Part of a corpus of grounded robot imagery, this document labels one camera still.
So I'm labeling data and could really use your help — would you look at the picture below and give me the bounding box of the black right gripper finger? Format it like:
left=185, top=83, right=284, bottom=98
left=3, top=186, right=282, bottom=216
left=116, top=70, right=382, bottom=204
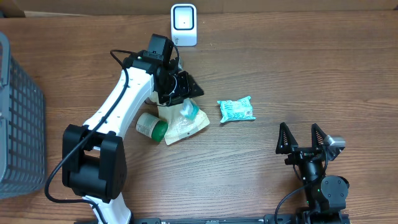
left=311, top=123, right=326, bottom=148
left=275, top=122, right=299, bottom=154

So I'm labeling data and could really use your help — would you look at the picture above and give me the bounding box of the small teal white packet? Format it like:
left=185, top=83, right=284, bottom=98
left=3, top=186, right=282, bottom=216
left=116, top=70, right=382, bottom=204
left=180, top=98, right=199, bottom=120

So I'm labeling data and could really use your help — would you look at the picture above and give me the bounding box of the white bottle with green cap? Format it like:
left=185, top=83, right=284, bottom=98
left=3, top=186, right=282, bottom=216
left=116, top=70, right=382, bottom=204
left=136, top=113, right=169, bottom=142

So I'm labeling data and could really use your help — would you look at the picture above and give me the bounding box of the teal tissue pack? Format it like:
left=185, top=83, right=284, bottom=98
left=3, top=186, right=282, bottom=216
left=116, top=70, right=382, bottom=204
left=217, top=96, right=256, bottom=123

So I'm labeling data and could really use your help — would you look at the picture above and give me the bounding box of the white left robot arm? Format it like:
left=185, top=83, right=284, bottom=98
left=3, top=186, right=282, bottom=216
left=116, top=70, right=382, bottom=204
left=54, top=34, right=204, bottom=223

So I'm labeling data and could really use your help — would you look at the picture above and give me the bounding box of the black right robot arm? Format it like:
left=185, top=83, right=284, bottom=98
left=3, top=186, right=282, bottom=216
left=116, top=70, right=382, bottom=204
left=272, top=123, right=351, bottom=224

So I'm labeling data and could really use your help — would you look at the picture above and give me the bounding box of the white barcode scanner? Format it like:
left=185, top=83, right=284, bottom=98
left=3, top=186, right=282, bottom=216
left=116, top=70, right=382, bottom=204
left=170, top=3, right=198, bottom=47

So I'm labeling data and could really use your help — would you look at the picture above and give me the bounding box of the clear plastic pouch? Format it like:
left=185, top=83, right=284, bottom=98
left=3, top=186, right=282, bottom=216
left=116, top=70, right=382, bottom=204
left=157, top=103, right=210, bottom=145

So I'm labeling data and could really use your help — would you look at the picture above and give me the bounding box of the grey plastic basket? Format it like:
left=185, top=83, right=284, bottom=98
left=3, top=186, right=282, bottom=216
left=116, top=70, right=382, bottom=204
left=1, top=33, right=47, bottom=199

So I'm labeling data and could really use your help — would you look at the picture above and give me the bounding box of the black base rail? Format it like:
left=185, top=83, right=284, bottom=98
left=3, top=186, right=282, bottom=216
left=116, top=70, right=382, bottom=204
left=74, top=214, right=351, bottom=224

